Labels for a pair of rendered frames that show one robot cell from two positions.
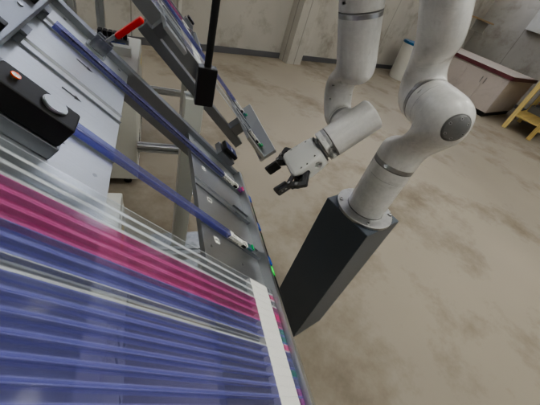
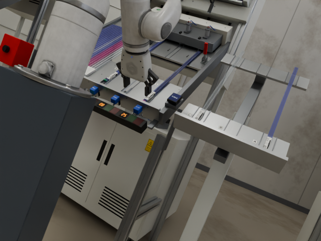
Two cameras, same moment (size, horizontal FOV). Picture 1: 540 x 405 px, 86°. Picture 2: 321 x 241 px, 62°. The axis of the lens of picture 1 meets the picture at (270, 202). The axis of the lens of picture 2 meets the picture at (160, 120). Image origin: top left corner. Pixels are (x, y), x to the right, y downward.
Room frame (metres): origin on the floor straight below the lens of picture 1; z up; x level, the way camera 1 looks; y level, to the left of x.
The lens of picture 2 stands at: (1.49, -0.51, 0.76)
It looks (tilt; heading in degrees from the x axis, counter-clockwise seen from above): 4 degrees down; 141
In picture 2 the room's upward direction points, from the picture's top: 22 degrees clockwise
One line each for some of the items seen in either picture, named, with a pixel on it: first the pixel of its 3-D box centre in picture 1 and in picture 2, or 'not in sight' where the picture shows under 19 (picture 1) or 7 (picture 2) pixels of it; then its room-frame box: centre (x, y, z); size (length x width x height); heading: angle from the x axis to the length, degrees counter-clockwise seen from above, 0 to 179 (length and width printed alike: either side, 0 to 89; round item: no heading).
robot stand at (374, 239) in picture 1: (323, 270); (6, 209); (0.80, -0.30, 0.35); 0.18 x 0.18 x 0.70; 48
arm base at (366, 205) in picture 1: (378, 187); (67, 49); (0.80, -0.30, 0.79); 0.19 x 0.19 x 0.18
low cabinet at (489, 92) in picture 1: (466, 77); not in sight; (7.42, -3.05, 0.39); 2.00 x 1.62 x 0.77; 48
